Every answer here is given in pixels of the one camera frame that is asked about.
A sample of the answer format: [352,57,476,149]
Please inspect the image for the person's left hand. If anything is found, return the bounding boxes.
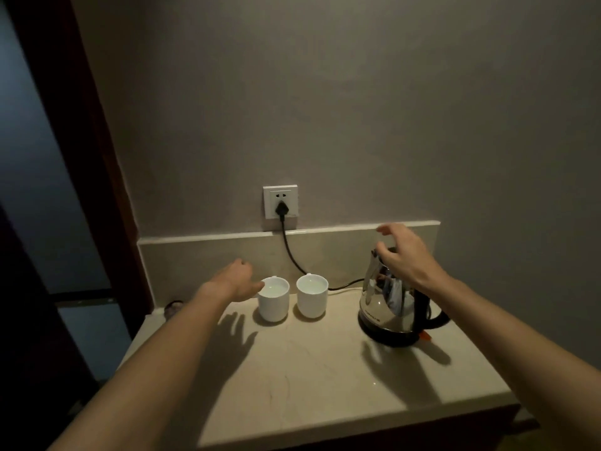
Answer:
[198,257,266,304]

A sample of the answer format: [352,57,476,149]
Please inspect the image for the person's right hand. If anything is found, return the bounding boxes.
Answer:
[375,222,448,298]

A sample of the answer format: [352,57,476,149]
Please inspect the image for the steel kettle with black handle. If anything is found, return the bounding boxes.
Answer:
[358,248,451,341]

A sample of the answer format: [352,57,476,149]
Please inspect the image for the white cup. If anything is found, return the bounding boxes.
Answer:
[295,273,329,319]
[257,276,290,323]

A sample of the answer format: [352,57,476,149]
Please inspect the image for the person's left forearm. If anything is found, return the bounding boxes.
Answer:
[49,286,231,451]

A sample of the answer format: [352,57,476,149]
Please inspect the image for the person's right forearm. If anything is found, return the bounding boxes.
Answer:
[421,276,601,451]

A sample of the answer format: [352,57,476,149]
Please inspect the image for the black round kettle base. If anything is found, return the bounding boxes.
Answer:
[357,310,426,348]

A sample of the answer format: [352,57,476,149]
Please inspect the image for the beige stone countertop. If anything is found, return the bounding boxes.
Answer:
[112,286,520,451]

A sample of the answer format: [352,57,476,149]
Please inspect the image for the beige stone backsplash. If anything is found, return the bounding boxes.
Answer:
[137,220,441,315]

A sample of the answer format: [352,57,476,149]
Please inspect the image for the dark wooden door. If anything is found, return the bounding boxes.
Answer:
[0,206,100,451]

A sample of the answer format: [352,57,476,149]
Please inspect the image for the frosted glass door panel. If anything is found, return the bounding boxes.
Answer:
[0,0,132,381]

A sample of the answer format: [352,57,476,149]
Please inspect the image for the black power plug and cable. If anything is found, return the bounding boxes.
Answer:
[274,201,366,292]

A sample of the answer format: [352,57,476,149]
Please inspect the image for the white wall socket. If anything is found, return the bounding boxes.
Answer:
[262,184,299,220]

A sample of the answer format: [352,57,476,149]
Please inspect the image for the dark wooden door frame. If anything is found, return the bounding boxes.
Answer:
[14,0,153,339]

